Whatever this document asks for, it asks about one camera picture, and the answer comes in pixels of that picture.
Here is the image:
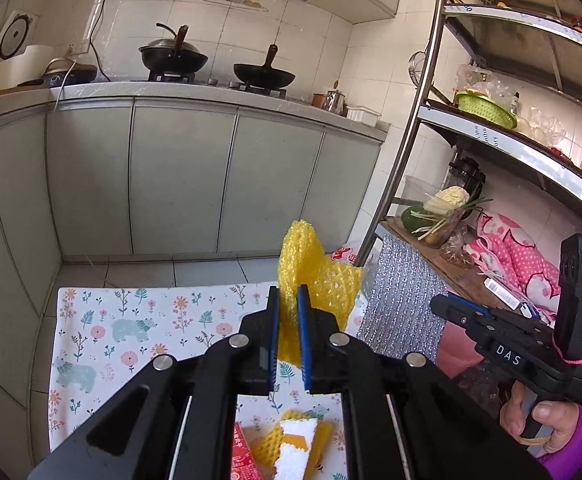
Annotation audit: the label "red carton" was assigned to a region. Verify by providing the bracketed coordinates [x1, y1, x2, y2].
[231, 422, 267, 480]

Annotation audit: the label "black gas stove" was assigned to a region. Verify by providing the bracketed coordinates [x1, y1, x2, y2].
[146, 72, 288, 100]

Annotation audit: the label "metal strainer ladle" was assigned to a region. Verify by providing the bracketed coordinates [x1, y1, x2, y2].
[408, 51, 429, 88]

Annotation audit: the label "black blender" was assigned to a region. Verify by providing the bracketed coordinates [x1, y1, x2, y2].
[446, 156, 486, 201]

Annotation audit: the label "grey kitchen cabinet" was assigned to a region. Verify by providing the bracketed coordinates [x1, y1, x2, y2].
[0, 82, 389, 461]

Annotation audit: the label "person's right forearm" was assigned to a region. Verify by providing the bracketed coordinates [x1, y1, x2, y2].
[536, 405, 582, 480]

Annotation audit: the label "metal shelf rack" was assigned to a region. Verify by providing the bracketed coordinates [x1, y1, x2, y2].
[356, 0, 582, 321]

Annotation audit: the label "dark green vegetable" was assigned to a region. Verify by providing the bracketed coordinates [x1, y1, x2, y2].
[401, 205, 424, 234]

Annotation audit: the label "napa cabbage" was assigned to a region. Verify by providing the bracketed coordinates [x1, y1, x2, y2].
[423, 186, 471, 213]

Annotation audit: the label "white foam block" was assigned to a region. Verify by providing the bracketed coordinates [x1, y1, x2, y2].
[273, 417, 318, 480]

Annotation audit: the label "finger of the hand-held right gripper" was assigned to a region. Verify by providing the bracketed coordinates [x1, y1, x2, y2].
[430, 294, 497, 334]
[446, 291, 493, 317]

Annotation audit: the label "white power cable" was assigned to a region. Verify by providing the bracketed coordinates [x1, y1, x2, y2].
[53, 60, 78, 111]

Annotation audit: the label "bag of brown food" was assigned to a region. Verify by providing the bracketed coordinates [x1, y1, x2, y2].
[438, 227, 474, 268]

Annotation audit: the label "red and white plastic bag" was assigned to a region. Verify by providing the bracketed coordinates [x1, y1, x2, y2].
[332, 245, 367, 267]

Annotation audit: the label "pink polka-dot cloth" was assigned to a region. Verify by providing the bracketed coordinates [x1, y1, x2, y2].
[464, 212, 562, 321]

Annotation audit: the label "clear plastic tub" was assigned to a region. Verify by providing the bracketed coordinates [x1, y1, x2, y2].
[403, 175, 439, 211]

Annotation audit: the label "person's right hand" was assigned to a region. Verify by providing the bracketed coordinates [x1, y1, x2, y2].
[500, 384, 581, 459]

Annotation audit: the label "long white box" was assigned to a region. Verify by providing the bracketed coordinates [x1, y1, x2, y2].
[486, 279, 522, 311]

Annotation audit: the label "white plastic container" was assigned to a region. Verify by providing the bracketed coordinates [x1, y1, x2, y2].
[346, 105, 382, 127]

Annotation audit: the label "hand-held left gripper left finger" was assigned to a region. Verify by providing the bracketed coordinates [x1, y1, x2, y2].
[28, 285, 282, 480]

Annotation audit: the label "yellow foam net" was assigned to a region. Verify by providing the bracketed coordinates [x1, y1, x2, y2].
[251, 407, 333, 480]
[277, 219, 364, 366]

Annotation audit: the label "white rice cooker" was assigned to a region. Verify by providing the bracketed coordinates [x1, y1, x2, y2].
[0, 10, 54, 92]

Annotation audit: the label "pink plastic bucket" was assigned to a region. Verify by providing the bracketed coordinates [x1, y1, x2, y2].
[436, 322, 483, 379]

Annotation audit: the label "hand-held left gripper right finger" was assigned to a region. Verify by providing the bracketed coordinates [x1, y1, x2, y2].
[297, 285, 552, 480]

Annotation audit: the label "silver foil sheet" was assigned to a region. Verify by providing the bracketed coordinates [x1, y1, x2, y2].
[356, 235, 449, 361]

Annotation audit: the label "metal kettle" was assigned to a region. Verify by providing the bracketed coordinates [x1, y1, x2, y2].
[321, 89, 347, 116]

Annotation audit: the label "black wok with lid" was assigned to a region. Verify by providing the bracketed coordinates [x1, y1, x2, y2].
[138, 24, 209, 75]

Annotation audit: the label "green plastic basket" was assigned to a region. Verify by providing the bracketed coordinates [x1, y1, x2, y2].
[454, 90, 518, 130]

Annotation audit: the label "green scallions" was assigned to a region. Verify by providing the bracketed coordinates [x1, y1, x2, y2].
[411, 197, 492, 237]

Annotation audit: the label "cardboard shelf liner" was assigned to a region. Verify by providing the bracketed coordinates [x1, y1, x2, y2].
[386, 217, 472, 301]

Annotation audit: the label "floral bear tablecloth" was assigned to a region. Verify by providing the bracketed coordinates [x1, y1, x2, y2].
[48, 282, 367, 480]

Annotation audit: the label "black induction cooker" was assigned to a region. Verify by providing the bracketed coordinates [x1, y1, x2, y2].
[23, 57, 98, 87]

